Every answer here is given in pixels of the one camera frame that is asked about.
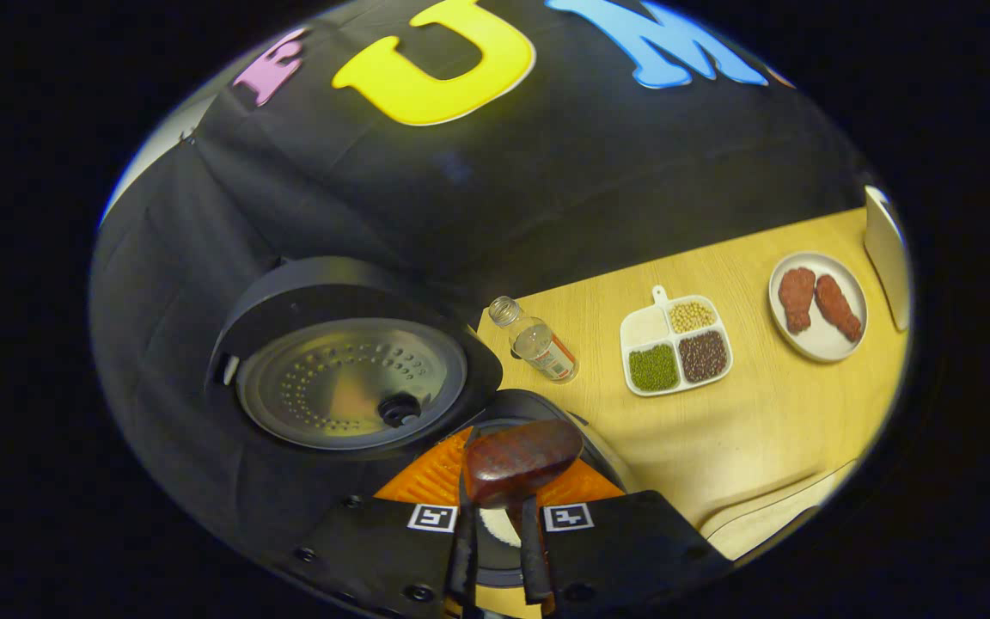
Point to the white round plate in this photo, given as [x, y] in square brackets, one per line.
[821, 348]

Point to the cream tray of rice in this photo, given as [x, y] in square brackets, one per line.
[770, 520]

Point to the white chopstick holder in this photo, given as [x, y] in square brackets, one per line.
[886, 249]

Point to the black backdrop cloth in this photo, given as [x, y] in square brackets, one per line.
[632, 172]

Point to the brown wooden spoon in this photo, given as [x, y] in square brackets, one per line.
[521, 460]

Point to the small clear glass bottle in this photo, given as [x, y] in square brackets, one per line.
[538, 344]

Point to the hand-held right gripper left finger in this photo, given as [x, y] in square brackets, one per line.
[463, 550]

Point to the dark grey rice cooker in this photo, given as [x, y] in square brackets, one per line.
[349, 387]

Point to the white divided dish of beans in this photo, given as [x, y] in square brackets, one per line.
[645, 327]

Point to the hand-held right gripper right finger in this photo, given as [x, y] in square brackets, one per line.
[534, 550]

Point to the brown meat piece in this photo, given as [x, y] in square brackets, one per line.
[797, 299]
[837, 306]

